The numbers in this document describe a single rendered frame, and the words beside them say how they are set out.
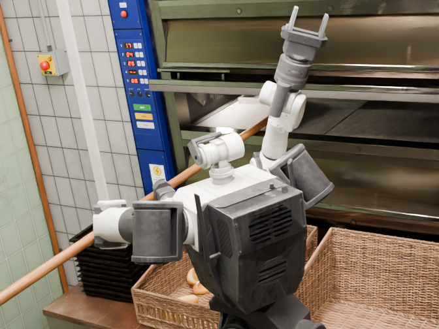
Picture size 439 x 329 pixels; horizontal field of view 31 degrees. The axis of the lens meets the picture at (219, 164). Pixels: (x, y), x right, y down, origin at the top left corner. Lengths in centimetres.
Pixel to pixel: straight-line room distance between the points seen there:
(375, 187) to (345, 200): 13
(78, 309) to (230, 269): 145
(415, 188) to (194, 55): 95
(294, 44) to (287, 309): 69
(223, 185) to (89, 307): 140
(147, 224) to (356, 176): 116
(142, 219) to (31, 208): 202
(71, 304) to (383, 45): 161
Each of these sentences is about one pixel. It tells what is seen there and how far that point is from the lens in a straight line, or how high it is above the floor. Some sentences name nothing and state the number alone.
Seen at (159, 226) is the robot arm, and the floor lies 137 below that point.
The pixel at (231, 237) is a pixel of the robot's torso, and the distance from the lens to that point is 184.
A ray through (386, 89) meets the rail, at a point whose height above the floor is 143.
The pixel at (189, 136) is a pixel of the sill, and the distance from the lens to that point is 318.
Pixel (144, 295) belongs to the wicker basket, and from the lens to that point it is 297.
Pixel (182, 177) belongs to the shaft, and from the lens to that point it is 263.
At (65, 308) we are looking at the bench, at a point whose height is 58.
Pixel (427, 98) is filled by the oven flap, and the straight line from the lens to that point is 248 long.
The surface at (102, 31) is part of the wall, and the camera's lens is 330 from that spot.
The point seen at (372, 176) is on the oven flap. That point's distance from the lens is 285.
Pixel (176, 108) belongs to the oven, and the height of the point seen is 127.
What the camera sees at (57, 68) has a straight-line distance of 345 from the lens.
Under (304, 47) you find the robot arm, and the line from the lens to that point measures 215.
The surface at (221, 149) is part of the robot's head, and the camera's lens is 196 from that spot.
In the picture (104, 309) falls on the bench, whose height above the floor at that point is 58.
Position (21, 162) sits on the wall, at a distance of 381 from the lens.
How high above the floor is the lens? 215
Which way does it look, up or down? 20 degrees down
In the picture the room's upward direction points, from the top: 9 degrees counter-clockwise
